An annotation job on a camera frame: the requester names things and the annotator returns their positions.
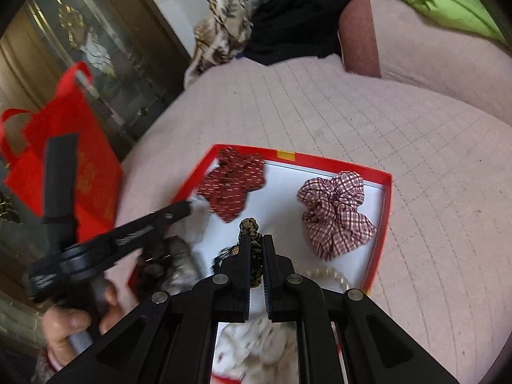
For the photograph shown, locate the white pearl bracelet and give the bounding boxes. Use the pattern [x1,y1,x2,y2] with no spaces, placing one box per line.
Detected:
[300,266,353,292]

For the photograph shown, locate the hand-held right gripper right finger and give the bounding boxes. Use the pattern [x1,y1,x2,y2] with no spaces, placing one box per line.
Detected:
[262,234,460,384]

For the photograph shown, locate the pink pillow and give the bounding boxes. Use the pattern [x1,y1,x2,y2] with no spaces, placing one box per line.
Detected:
[338,0,512,121]

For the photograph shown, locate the red framed white tray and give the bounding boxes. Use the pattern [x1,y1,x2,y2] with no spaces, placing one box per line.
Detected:
[127,143,395,382]

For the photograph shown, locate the person's left hand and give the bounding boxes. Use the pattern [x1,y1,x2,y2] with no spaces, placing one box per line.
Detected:
[40,286,121,371]

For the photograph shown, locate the red plaid scrunchie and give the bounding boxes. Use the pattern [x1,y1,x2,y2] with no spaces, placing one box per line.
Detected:
[297,171,377,260]

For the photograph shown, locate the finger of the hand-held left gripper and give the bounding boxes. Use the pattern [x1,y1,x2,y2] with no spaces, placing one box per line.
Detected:
[86,201,193,260]
[42,133,81,254]

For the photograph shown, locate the white cherry print scrunchie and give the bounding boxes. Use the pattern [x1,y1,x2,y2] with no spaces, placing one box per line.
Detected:
[216,322,299,380]

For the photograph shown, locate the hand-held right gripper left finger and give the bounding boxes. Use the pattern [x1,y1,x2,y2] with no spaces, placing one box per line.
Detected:
[42,234,252,384]

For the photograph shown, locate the red polka dot scrunchie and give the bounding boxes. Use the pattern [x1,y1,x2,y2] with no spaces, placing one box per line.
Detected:
[198,148,268,225]

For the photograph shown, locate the dark butterfly hair clip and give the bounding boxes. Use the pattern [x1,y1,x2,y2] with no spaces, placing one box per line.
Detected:
[211,217,265,289]

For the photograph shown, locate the pink quilted bed cover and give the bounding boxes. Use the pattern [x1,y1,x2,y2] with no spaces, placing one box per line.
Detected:
[116,54,512,384]

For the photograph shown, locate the dark wooden glass cabinet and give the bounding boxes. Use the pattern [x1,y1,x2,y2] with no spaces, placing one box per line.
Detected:
[0,0,193,225]

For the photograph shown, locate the black cloth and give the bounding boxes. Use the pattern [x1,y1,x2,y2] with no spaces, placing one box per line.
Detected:
[242,0,374,67]

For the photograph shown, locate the red shopping bag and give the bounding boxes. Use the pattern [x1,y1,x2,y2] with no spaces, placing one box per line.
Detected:
[0,62,124,233]

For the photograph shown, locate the black organza scrunchie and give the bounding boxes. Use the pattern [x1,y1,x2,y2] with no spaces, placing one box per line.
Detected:
[134,234,203,294]

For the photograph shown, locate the floral print scarf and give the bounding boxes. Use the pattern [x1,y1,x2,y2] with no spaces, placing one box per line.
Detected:
[184,0,254,89]

